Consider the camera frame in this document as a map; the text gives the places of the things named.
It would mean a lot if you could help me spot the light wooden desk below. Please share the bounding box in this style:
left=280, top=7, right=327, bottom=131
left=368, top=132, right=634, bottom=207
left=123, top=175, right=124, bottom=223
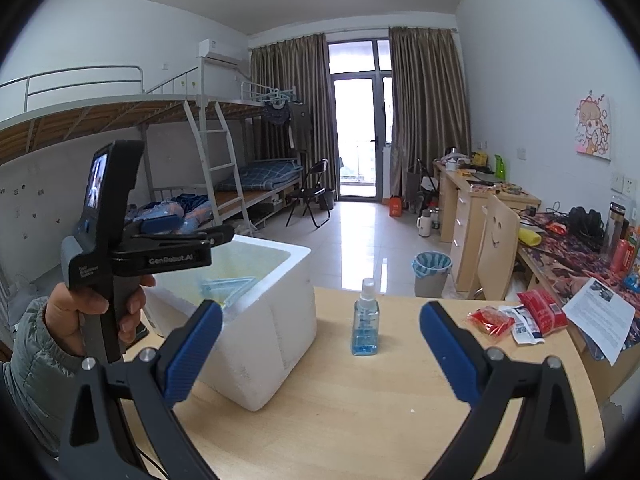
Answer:
left=438, top=168, right=541, bottom=297

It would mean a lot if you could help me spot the white styrofoam box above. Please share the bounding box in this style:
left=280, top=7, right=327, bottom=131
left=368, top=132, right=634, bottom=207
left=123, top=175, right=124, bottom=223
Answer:
left=145, top=235, right=317, bottom=412

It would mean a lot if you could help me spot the white snack packet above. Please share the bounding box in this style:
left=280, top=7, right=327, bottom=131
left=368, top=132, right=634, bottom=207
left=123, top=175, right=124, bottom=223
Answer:
left=499, top=306, right=544, bottom=346

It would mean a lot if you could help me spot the yellow object on desk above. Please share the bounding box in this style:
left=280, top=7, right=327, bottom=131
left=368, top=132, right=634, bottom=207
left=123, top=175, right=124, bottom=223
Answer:
left=518, top=226, right=542, bottom=247

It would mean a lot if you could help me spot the green spray bottle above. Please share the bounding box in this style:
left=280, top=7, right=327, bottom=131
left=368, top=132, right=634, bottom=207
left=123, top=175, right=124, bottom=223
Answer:
left=495, top=154, right=506, bottom=182

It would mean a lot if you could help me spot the large red snack pack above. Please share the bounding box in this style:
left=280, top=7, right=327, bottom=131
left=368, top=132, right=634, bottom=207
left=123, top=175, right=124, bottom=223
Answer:
left=518, top=289, right=568, bottom=336

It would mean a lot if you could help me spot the printed white paper sheet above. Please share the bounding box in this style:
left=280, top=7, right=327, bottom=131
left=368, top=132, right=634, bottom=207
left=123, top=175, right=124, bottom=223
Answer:
left=562, top=278, right=636, bottom=365

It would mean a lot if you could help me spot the patterned desk cloth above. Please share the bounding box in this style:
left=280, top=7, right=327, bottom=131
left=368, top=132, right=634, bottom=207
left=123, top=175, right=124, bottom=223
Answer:
left=518, top=211, right=639, bottom=350

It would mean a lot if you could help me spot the wooden smiley chair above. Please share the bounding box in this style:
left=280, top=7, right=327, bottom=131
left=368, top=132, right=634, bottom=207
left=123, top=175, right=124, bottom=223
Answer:
left=477, top=195, right=521, bottom=300

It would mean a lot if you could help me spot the red orange bottle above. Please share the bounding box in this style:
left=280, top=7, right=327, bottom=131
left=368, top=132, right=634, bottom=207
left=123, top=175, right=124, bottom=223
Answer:
left=610, top=240, right=634, bottom=274

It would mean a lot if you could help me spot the metal bunk bed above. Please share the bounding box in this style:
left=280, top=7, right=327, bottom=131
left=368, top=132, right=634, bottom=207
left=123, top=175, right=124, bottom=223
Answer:
left=0, top=64, right=312, bottom=291

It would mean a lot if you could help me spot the black folding chair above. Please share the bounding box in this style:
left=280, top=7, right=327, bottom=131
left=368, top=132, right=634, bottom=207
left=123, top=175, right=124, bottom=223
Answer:
left=285, top=158, right=331, bottom=229

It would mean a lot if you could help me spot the blue spray bottle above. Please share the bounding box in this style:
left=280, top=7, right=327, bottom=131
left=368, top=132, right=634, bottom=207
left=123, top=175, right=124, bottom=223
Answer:
left=352, top=278, right=380, bottom=356

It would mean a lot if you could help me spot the orange bag on floor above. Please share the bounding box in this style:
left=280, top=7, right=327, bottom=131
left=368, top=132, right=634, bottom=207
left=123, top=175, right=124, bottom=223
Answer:
left=388, top=196, right=404, bottom=218

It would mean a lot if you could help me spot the steel thermos bottle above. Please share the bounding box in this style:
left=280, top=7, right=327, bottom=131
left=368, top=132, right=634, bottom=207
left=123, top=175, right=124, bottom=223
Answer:
left=600, top=202, right=626, bottom=260

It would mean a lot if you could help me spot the white air conditioner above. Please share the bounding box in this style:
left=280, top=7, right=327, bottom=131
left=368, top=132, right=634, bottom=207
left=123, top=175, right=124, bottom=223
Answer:
left=198, top=39, right=248, bottom=67

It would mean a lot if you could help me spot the blue face mask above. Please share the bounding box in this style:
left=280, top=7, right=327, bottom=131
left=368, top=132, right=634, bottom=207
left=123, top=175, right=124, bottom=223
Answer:
left=200, top=276, right=257, bottom=309

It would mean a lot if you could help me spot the white thermos jug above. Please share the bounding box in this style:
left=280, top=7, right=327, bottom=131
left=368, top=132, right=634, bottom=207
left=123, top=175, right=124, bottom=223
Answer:
left=416, top=208, right=432, bottom=237

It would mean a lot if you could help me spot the person's left hand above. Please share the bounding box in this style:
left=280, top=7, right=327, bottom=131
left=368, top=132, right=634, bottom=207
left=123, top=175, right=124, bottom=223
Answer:
left=44, top=275, right=156, bottom=356

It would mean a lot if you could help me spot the brown curtain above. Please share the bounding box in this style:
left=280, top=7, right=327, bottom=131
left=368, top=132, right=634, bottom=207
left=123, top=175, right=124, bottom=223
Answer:
left=388, top=27, right=471, bottom=198
left=250, top=34, right=338, bottom=190

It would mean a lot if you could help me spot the black smartphone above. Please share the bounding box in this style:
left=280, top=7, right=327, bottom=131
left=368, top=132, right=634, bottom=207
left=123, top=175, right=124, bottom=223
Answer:
left=132, top=323, right=149, bottom=344

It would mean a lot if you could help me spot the bin with blue bag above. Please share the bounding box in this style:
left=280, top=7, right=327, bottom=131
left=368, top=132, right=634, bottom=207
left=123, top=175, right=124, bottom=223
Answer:
left=411, top=250, right=452, bottom=298

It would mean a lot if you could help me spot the grey jacket left forearm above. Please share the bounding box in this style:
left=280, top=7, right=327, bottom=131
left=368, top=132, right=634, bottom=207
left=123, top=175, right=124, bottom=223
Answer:
left=1, top=297, right=81, bottom=456

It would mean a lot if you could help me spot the blue plaid quilt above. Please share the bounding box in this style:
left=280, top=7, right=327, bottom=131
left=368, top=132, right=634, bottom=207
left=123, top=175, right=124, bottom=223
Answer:
left=125, top=193, right=213, bottom=234

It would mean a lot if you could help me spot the red snack packet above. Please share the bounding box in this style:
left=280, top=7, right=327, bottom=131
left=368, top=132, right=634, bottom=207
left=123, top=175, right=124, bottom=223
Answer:
left=468, top=306, right=515, bottom=339

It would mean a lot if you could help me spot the left brown curtain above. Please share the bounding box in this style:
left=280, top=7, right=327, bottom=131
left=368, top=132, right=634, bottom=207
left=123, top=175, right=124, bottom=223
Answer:
left=250, top=34, right=338, bottom=190

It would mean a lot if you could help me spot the anime wall picture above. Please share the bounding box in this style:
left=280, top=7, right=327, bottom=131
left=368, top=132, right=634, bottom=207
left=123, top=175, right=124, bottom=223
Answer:
left=575, top=91, right=612, bottom=160

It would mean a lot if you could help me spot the right brown curtain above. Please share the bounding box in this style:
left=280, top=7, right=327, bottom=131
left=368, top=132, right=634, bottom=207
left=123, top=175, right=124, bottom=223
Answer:
left=388, top=27, right=471, bottom=198

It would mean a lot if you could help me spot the glass balcony door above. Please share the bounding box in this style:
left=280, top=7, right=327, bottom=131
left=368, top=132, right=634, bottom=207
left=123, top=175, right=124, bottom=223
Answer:
left=329, top=38, right=394, bottom=202

